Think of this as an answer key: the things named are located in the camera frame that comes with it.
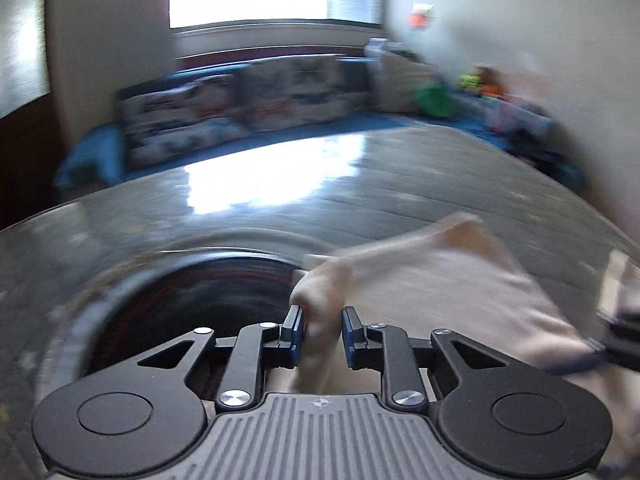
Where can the orange plush toy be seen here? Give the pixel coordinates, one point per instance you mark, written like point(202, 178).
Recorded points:
point(492, 89)

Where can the green plastic bowl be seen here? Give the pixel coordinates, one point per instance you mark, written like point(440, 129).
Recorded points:
point(434, 101)

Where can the clear plastic bag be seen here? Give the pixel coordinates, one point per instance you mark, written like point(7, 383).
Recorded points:
point(515, 116)

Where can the brown teddy bear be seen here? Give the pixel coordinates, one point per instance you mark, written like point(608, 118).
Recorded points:
point(475, 79)

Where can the grey pillow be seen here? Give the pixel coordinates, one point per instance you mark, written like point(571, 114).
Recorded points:
point(400, 80)

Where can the frosted glass panel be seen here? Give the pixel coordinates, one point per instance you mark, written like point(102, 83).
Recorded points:
point(22, 40)

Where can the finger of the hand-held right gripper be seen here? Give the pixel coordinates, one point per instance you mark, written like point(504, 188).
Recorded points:
point(617, 342)

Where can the cream fleece garment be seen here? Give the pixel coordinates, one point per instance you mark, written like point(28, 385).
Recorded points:
point(450, 290)

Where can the blue sofa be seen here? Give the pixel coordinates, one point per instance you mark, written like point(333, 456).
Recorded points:
point(360, 125)

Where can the black round hotplate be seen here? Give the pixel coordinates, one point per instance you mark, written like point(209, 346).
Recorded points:
point(200, 290)

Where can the wide butterfly print cushion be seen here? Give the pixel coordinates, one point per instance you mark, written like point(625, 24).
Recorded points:
point(175, 120)

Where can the square butterfly print cushion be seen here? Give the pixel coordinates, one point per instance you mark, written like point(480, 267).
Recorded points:
point(295, 92)

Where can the dark blue clothing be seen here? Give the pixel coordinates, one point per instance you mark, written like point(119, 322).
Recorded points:
point(535, 142)

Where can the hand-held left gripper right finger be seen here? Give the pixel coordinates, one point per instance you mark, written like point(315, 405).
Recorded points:
point(348, 335)

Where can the grey quilted table cover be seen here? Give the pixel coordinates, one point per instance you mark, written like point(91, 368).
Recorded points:
point(410, 175)

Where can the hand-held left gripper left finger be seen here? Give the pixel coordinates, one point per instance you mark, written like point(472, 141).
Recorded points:
point(298, 332)

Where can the colourful pinwheel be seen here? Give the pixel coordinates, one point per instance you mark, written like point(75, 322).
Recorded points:
point(421, 16)

